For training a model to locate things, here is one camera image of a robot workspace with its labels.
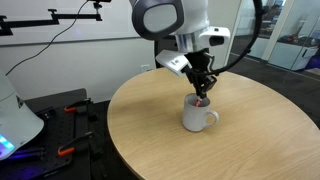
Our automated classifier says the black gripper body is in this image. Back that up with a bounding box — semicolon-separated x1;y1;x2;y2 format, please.
184;49;214;81

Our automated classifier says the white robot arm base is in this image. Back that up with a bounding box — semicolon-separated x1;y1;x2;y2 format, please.
0;69;45;162

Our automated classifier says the white ceramic mug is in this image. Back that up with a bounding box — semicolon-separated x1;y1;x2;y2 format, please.
182;92;220;133

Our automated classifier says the white office cabinet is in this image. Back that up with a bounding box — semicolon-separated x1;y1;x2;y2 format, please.
267;41;319;72

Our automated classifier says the black perforated mounting platform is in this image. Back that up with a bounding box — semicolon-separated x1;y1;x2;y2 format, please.
0;87;111;180

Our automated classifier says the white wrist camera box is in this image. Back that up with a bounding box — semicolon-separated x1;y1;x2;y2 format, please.
155;49;188;78

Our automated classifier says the white wall outlet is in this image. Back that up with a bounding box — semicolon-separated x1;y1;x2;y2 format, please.
139;63;152;73

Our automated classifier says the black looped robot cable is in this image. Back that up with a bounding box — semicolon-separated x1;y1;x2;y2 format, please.
206;0;264;76

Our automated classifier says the black camera on boom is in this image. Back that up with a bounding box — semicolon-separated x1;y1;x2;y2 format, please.
87;0;113;11

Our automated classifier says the black clamp with orange handle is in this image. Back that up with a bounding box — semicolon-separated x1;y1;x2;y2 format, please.
63;97;99;123
56;130;106;161

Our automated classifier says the black hanging cable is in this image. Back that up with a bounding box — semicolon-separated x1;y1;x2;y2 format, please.
4;1;90;77

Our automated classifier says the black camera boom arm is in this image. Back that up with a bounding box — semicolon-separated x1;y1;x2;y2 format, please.
0;8;103;37

